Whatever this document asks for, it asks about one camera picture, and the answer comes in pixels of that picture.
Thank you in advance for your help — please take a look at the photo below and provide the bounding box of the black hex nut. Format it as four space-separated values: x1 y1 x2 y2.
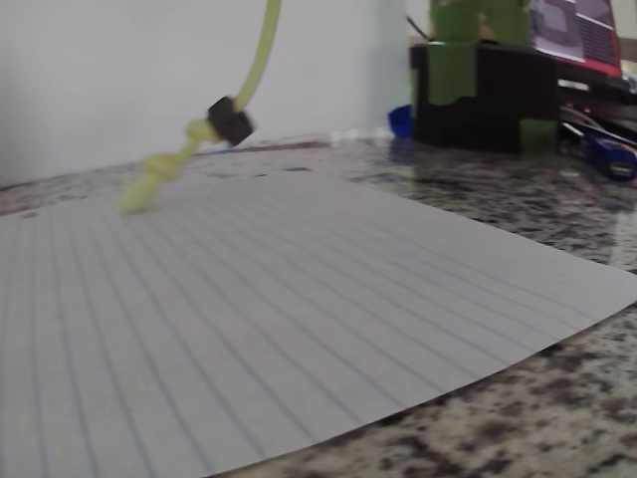
206 94 256 146

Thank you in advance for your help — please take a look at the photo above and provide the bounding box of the yellow knotted rope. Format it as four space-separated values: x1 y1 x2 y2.
116 0 285 216

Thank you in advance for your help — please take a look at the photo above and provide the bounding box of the lined white paper sheet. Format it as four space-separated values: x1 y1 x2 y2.
0 173 637 478

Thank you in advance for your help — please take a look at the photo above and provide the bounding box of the white backdrop board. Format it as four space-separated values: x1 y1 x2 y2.
0 0 409 190

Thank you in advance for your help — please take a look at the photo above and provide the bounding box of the blue usb plug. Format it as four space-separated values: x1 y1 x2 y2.
581 131 637 180

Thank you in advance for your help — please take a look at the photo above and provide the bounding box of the red black laptop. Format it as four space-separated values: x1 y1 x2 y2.
527 0 637 125

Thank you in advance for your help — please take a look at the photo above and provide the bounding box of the black green camera holder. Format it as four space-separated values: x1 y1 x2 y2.
410 0 558 155

